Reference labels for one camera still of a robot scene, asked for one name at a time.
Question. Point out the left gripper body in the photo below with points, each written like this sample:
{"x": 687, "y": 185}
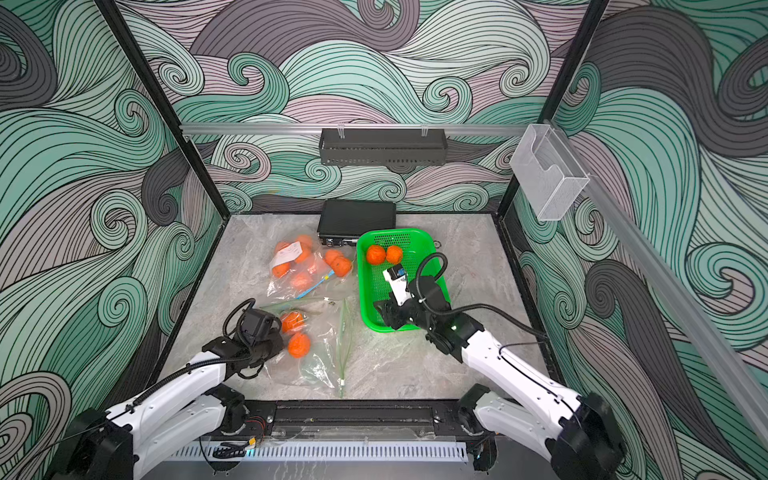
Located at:
{"x": 273, "y": 344}

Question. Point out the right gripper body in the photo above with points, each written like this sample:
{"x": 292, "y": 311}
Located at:
{"x": 411, "y": 316}

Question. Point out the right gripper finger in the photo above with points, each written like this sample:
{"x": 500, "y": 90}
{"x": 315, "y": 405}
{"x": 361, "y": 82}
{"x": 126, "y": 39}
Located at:
{"x": 382, "y": 307}
{"x": 388, "y": 319}

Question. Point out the orange taken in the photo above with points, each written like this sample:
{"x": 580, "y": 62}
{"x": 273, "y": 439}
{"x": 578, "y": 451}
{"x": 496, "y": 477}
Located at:
{"x": 376, "y": 255}
{"x": 394, "y": 254}

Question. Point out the green printed zip-top bag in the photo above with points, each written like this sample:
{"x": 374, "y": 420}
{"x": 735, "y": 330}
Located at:
{"x": 322, "y": 373}

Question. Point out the green plastic basket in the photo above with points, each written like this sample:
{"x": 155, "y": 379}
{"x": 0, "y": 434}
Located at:
{"x": 424, "y": 274}

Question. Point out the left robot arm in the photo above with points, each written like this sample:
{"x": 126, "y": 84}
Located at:
{"x": 129, "y": 439}

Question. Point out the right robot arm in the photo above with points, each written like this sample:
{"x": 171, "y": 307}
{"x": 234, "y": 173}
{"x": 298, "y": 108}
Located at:
{"x": 578, "y": 434}

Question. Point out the orange in bag lower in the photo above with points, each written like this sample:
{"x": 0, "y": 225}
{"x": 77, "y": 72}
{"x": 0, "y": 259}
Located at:
{"x": 299, "y": 345}

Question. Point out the orange in bag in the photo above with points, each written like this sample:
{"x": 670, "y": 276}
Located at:
{"x": 299, "y": 345}
{"x": 292, "y": 322}

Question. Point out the orange in bag upper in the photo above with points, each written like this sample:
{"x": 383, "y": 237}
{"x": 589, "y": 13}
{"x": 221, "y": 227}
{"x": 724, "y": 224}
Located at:
{"x": 292, "y": 322}

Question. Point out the clear bag of oranges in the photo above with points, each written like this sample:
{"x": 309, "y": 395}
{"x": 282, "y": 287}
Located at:
{"x": 301, "y": 264}

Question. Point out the black flat box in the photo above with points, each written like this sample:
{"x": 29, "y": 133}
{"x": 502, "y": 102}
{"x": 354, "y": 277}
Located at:
{"x": 343, "y": 222}

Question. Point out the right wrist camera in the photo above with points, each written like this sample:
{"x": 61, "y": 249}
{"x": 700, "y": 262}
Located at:
{"x": 396, "y": 277}

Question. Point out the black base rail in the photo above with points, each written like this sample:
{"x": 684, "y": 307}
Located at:
{"x": 442, "y": 417}

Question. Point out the white slotted cable duct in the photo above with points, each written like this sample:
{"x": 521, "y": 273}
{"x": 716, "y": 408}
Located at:
{"x": 334, "y": 451}

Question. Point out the black wall shelf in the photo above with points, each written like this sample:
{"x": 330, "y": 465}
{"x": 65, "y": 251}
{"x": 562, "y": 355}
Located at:
{"x": 389, "y": 148}

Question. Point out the clear acrylic wall holder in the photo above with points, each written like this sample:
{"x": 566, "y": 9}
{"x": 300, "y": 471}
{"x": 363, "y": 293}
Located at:
{"x": 548, "y": 171}

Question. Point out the aluminium wall rail back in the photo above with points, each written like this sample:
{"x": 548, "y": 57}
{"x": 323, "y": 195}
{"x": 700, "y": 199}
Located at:
{"x": 274, "y": 128}

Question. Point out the aluminium wall rail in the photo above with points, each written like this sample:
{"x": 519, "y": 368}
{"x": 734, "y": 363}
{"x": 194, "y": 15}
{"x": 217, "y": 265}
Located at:
{"x": 274, "y": 128}
{"x": 745, "y": 391}

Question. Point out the aluminium wall rail right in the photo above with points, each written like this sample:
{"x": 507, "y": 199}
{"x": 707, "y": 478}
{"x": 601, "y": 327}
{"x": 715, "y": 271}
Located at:
{"x": 745, "y": 391}

